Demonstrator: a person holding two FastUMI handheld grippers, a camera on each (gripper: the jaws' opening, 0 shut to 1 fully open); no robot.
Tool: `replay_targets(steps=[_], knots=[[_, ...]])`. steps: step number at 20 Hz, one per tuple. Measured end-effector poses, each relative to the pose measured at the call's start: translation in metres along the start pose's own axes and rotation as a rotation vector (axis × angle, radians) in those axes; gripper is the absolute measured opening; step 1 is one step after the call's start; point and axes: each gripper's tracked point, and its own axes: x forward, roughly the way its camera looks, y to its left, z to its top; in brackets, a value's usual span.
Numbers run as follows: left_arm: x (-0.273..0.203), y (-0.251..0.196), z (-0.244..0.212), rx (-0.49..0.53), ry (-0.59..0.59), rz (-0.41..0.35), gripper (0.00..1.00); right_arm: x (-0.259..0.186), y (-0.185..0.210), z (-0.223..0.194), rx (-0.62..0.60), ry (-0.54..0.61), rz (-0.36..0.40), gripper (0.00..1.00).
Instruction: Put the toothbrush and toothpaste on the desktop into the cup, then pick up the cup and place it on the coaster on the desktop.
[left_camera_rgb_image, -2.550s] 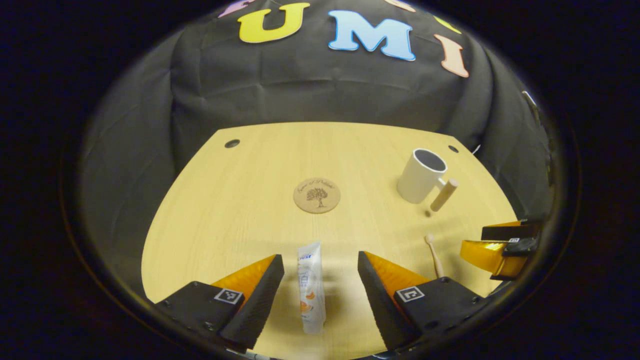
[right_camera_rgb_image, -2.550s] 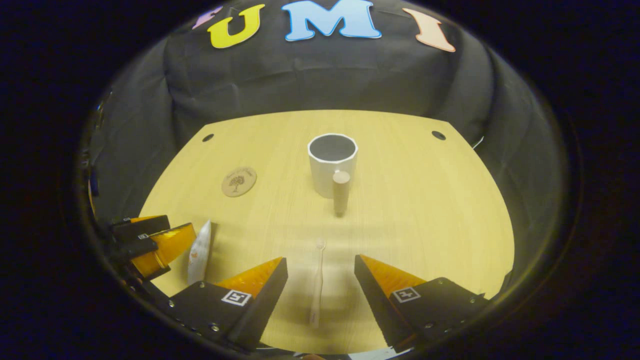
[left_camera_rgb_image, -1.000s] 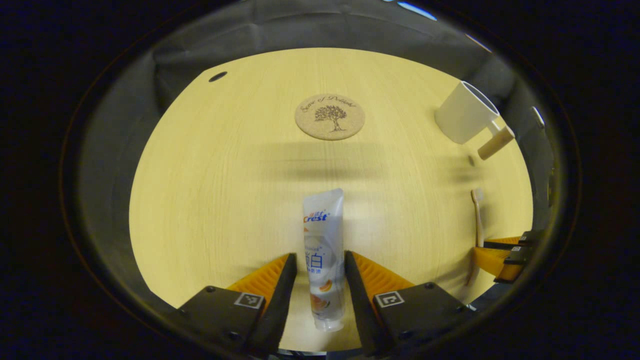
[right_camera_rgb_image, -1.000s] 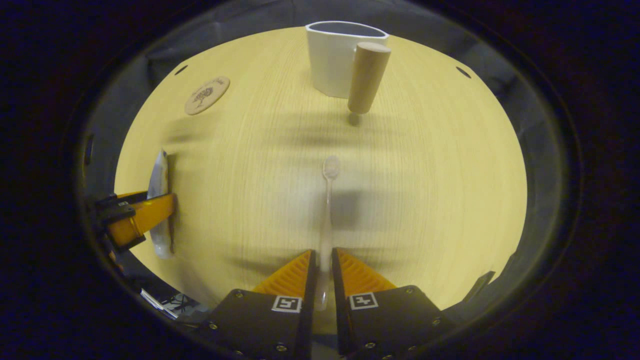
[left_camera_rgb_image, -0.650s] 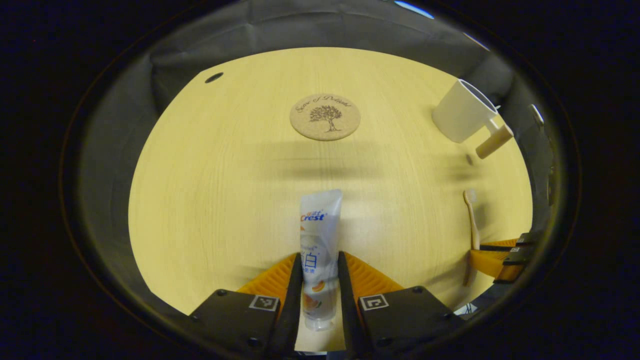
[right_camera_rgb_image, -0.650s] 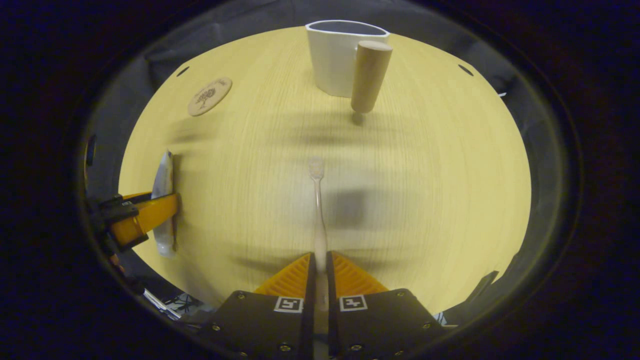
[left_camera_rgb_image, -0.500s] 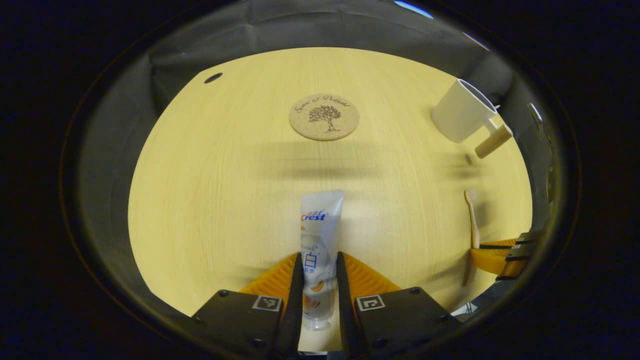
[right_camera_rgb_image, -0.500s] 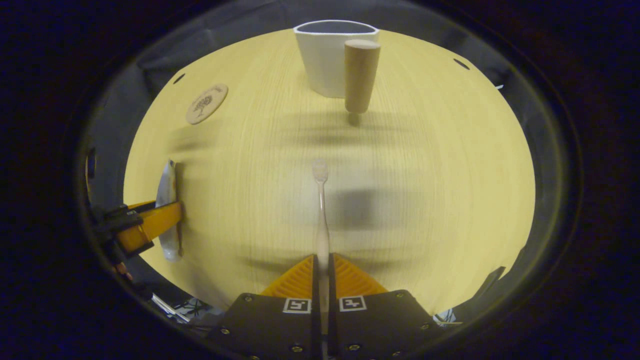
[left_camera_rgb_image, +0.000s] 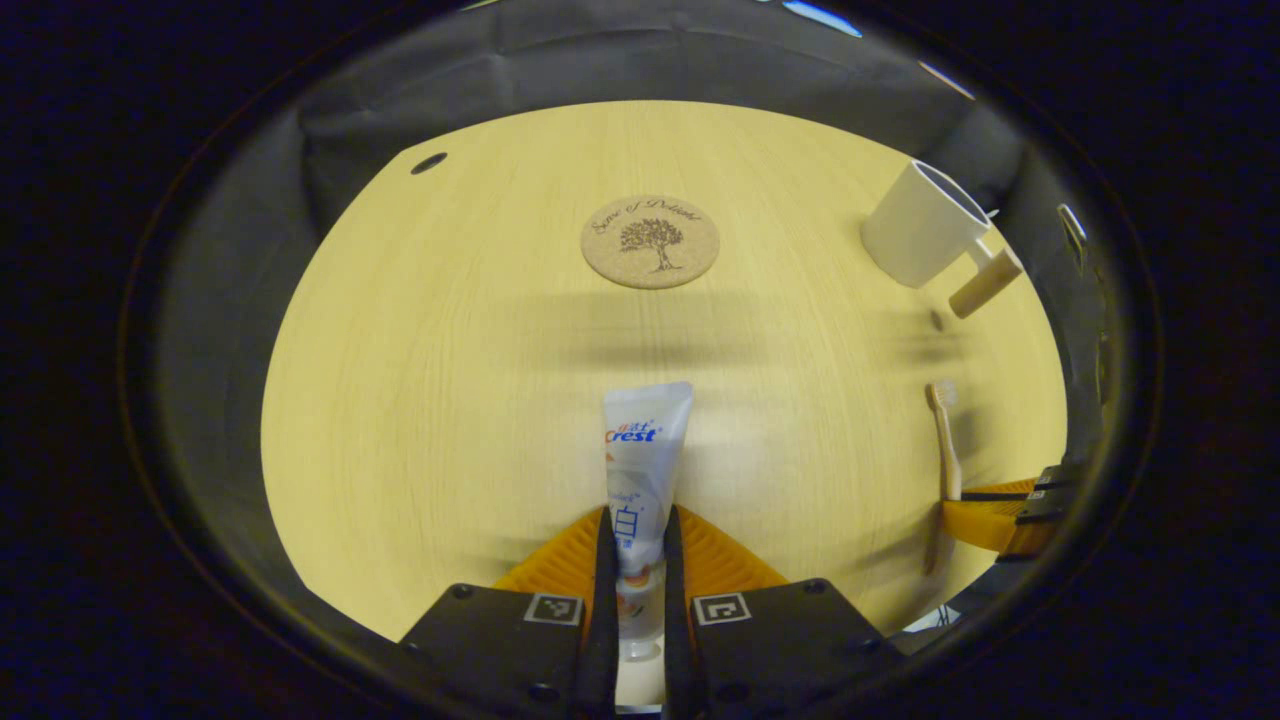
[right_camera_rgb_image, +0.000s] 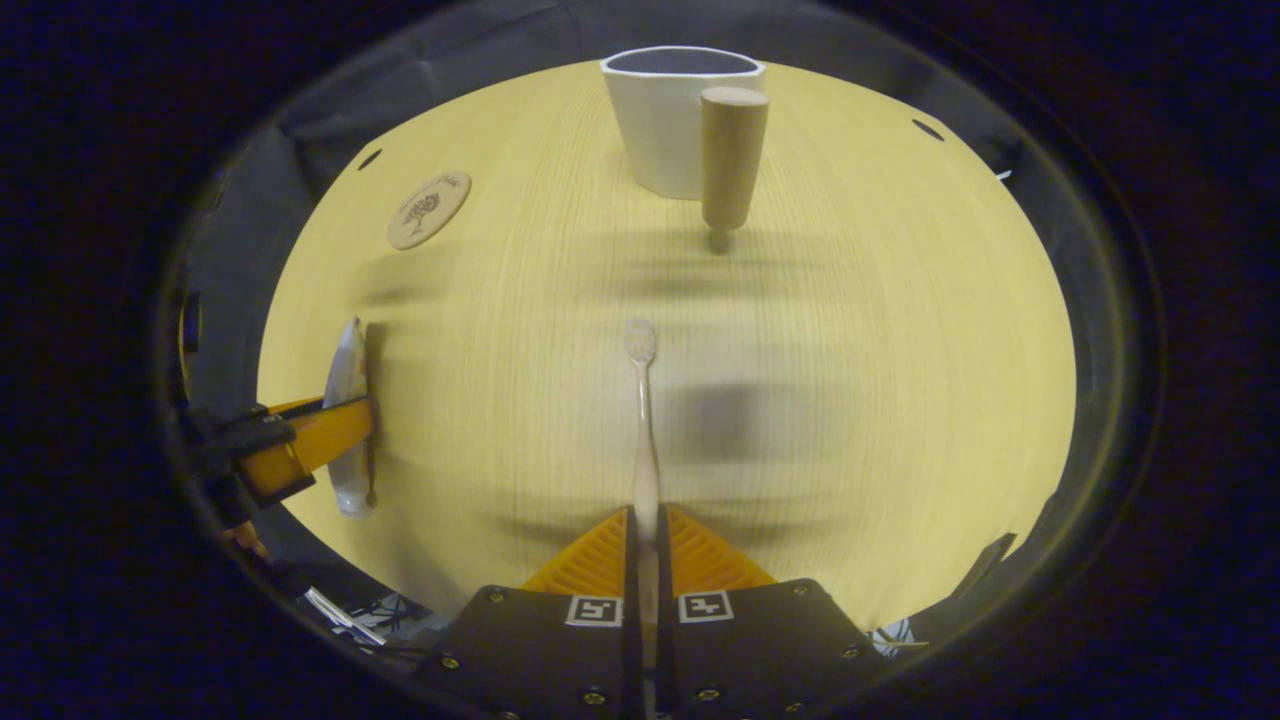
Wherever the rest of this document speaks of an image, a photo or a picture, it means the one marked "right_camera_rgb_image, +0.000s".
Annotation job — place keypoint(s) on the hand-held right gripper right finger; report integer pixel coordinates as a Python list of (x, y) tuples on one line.
[(760, 660)]

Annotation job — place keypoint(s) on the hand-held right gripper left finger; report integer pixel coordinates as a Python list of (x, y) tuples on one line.
[(540, 660)]

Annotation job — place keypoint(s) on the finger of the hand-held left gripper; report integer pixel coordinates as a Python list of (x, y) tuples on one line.
[(310, 445), (295, 405)]

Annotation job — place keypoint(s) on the white toothpaste tube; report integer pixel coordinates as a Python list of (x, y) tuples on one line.
[(348, 380)]

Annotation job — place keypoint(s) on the round cork coaster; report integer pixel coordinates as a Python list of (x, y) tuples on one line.
[(428, 210)]

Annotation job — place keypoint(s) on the clear beige toothbrush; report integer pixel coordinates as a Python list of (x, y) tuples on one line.
[(645, 440)]

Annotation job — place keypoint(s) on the light wooden desktop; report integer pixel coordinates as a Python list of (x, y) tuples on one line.
[(850, 350)]

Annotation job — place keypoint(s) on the silver metal bar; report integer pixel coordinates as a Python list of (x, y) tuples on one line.
[(340, 612)]

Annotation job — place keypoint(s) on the black backdrop cloth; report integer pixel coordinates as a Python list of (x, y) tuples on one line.
[(330, 110)]

